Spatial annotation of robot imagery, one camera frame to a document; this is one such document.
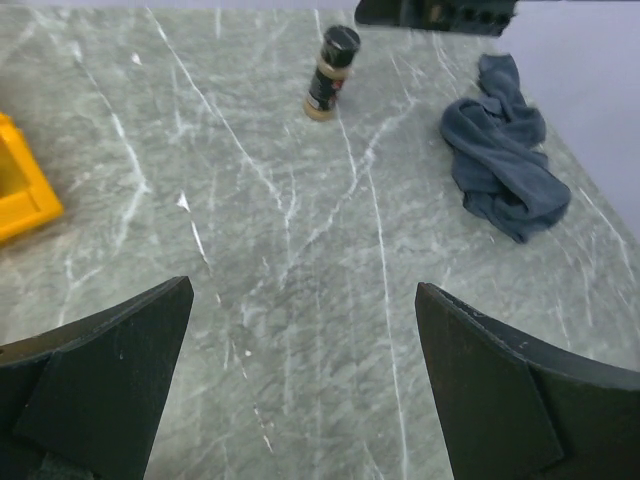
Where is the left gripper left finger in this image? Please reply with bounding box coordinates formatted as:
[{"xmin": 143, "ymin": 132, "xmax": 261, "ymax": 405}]
[{"xmin": 1, "ymin": 276, "xmax": 194, "ymax": 479}]

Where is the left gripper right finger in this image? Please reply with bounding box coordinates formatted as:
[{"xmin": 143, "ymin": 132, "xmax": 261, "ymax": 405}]
[{"xmin": 415, "ymin": 283, "xmax": 639, "ymax": 480}]

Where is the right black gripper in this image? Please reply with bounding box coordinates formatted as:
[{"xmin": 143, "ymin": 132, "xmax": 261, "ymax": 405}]
[{"xmin": 354, "ymin": 0, "xmax": 517, "ymax": 37}]

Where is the small black-cap spice jar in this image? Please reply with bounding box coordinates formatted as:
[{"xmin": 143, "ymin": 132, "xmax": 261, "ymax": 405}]
[{"xmin": 303, "ymin": 25, "xmax": 361, "ymax": 122}]

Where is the yellow compartment bin organizer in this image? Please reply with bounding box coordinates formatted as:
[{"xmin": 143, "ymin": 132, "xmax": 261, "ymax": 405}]
[{"xmin": 1, "ymin": 113, "xmax": 64, "ymax": 243}]

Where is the blue grey cloth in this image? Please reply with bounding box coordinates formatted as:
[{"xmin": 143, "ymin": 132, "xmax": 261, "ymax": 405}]
[{"xmin": 440, "ymin": 54, "xmax": 571, "ymax": 244}]

